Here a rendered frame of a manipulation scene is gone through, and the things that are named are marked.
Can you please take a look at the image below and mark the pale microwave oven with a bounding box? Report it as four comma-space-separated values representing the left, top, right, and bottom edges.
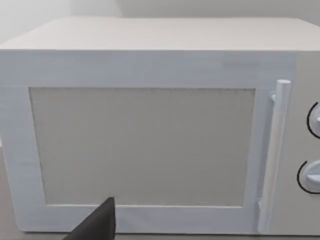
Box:
0, 16, 320, 237

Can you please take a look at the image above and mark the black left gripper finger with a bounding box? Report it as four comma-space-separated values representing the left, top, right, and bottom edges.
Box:
62, 196, 117, 240

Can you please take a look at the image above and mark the pale microwave knob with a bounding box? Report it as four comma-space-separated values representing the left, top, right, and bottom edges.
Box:
296, 159, 320, 195
306, 101, 320, 140

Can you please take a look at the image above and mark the pale microwave door handle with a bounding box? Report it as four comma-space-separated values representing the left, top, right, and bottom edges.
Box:
257, 79, 291, 232

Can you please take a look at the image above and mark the pale microwave door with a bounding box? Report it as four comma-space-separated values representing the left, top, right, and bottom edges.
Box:
0, 49, 298, 235

